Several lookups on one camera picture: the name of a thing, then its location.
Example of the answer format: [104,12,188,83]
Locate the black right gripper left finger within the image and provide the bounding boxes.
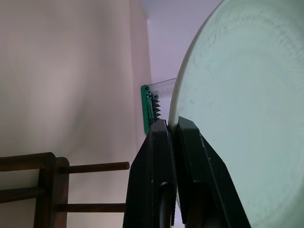
[122,119,178,228]

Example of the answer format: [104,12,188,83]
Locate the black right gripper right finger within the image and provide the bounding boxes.
[176,116,252,228]

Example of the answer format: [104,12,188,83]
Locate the pale green plate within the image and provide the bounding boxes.
[167,0,304,228]

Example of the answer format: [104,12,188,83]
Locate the dark wooden dish rack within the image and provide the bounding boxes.
[0,152,130,228]

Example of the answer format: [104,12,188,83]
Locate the green circuit board fixture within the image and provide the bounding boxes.
[140,85,163,137]

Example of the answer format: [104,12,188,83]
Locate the clear plastic strip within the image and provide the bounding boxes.
[149,77,178,95]

